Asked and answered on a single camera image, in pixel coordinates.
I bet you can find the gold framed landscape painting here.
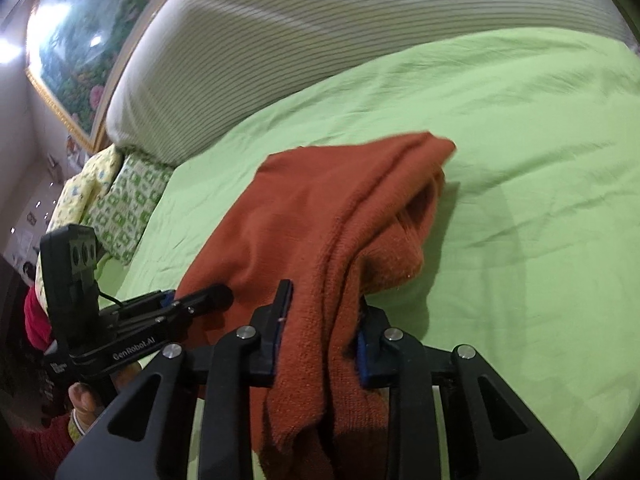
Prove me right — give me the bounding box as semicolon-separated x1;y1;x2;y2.
26;0;167;153

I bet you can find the left hand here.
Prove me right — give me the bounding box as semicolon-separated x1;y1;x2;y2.
67;362;142;437

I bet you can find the yellow patterned quilt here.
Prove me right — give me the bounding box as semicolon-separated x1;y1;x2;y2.
34;143;124;311

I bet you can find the black camera box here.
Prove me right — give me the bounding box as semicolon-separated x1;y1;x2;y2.
40;224;101;356

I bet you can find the orange knit sweater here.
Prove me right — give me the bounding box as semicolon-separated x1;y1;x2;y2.
178;132;454;479

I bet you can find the red garment sleeve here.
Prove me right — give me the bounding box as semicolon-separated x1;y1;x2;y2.
23;286;53;352

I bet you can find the green white checkered pillow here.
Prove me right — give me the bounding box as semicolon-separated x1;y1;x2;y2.
82;152;174;266

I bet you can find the light green bed sheet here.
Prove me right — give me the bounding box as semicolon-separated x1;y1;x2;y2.
99;28;639;478

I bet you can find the black camera cable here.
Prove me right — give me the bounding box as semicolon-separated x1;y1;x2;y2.
95;288;125;309

